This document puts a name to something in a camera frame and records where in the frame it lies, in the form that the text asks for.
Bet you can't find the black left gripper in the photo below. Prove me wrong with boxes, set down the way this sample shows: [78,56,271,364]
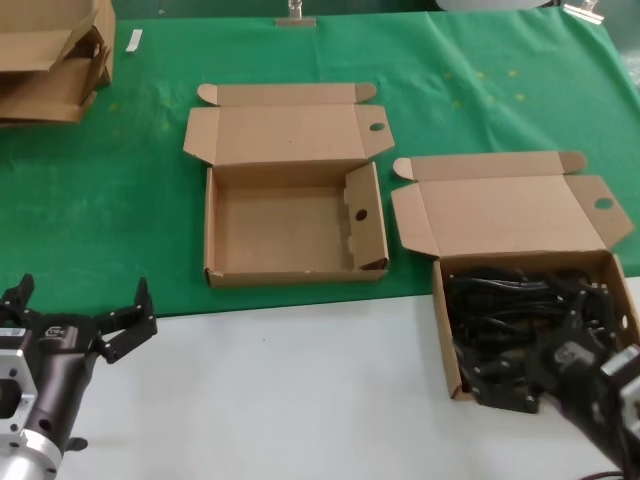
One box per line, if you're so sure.
[0,273,159,446]

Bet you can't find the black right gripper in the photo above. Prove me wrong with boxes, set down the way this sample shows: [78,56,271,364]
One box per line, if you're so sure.
[458,282,640,471]

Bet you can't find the open cardboard box without divider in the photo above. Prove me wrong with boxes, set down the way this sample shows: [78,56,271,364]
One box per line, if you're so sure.
[390,150,635,401]

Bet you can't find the large brown cardboard box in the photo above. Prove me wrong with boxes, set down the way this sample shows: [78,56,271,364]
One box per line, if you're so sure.
[0,47,114,126]

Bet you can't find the open cardboard box with divider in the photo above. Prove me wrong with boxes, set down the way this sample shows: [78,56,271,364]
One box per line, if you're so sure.
[181,82,397,289]

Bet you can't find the flattened brown cardboard box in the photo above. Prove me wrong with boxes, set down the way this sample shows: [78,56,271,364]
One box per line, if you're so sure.
[0,0,117,76]

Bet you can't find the green table cloth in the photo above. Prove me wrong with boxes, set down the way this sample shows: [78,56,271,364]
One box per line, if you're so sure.
[0,7,640,319]

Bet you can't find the silver metal table clip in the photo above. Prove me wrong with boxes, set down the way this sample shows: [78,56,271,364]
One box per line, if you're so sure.
[275,0,318,28]

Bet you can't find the black power cable bundle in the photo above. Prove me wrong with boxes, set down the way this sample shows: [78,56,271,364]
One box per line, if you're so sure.
[443,268,631,351]

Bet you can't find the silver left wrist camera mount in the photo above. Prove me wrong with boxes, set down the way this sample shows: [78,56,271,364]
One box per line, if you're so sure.
[0,324,40,444]

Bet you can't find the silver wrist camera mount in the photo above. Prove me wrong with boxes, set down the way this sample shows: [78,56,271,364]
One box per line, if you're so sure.
[599,343,640,441]
[0,324,40,444]

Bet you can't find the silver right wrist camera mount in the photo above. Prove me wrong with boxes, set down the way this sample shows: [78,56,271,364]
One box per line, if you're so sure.
[599,343,640,441]

